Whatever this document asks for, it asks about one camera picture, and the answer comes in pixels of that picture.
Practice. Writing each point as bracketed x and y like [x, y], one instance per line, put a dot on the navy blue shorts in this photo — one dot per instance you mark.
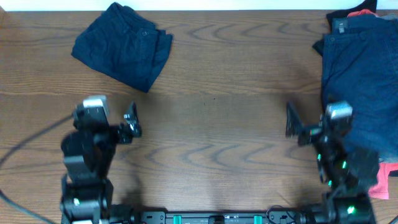
[341, 51]

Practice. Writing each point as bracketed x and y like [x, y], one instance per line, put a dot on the folded dark navy shorts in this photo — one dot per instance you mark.
[124, 46]

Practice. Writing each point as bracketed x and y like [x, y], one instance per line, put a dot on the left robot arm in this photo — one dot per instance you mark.
[88, 152]

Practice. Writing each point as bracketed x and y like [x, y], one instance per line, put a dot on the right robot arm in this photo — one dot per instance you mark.
[348, 173]

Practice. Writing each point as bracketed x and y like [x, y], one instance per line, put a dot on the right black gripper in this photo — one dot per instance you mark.
[295, 125]

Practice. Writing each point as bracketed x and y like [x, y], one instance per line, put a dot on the red garment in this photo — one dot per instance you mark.
[382, 180]

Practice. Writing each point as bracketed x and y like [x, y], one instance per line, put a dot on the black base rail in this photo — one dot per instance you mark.
[274, 215]

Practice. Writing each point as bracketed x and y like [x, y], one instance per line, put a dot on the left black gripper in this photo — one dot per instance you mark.
[123, 131]

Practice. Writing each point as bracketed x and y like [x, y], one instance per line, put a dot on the black garment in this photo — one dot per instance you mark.
[367, 5]

